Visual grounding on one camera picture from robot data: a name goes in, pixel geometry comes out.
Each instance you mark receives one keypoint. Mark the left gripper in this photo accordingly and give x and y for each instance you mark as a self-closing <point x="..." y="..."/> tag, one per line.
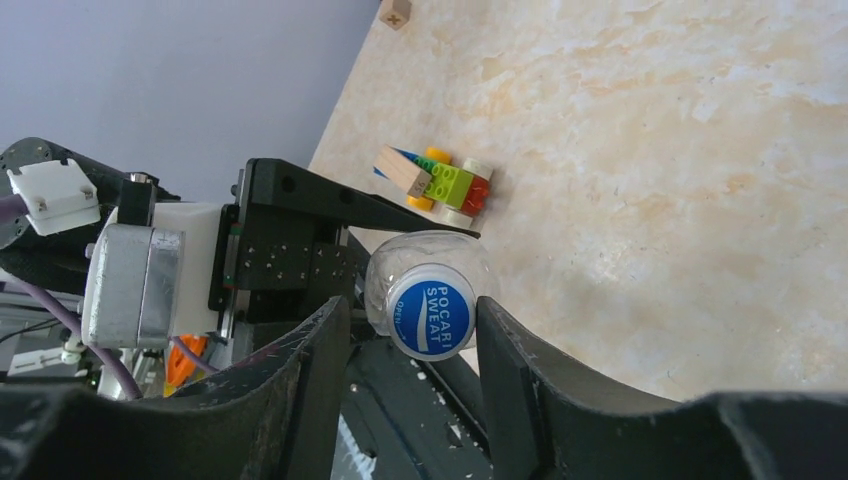
<point x="274" y="265"/>

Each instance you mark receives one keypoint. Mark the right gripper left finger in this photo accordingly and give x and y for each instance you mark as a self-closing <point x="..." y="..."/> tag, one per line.
<point x="272" y="415"/>

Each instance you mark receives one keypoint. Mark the wooden cube with cross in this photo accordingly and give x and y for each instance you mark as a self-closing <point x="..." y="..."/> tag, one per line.
<point x="395" y="13"/>

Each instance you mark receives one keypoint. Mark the clear plastic bottle blue label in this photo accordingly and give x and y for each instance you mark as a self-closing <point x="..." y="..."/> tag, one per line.
<point x="396" y="256"/>

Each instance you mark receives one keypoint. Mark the blue Pocari Sweat cap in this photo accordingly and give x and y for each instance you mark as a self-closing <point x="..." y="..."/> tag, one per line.
<point x="431" y="312"/>

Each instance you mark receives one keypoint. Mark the colourful toy block car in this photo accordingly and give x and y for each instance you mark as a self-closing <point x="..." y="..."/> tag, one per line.
<point x="432" y="178"/>

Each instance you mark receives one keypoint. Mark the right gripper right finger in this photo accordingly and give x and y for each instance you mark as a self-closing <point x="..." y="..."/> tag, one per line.
<point x="549" y="416"/>

